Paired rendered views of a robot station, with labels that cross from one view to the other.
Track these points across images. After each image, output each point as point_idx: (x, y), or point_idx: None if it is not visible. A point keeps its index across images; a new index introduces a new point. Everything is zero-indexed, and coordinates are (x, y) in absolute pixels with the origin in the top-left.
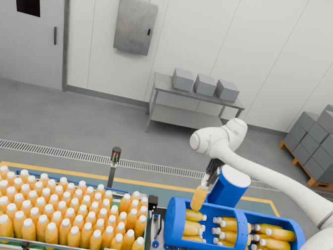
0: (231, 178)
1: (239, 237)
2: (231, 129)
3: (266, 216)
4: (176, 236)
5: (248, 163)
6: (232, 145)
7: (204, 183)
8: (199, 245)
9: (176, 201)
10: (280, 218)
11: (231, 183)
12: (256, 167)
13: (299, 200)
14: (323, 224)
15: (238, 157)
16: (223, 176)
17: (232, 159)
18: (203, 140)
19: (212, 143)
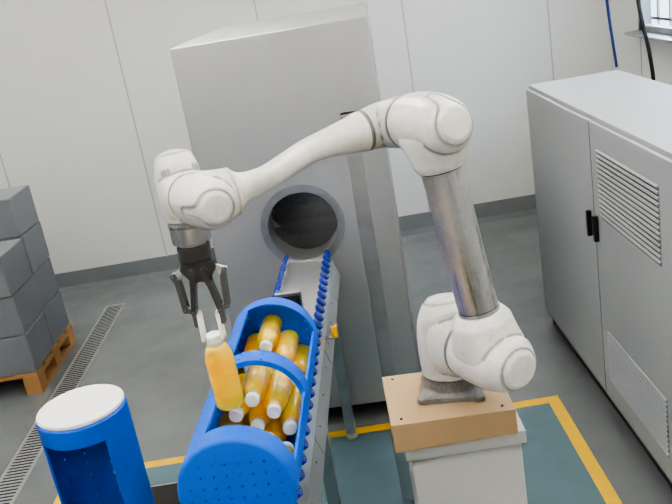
0: (92, 412)
1: (289, 370)
2: (186, 167)
3: (240, 332)
4: (290, 462)
5: (279, 160)
6: None
7: (218, 322)
8: (302, 440)
9: (211, 441)
10: (240, 320)
11: (108, 414)
12: (286, 155)
13: (338, 143)
14: (376, 133)
15: (266, 165)
16: (82, 428)
17: (269, 173)
18: (227, 186)
19: (231, 181)
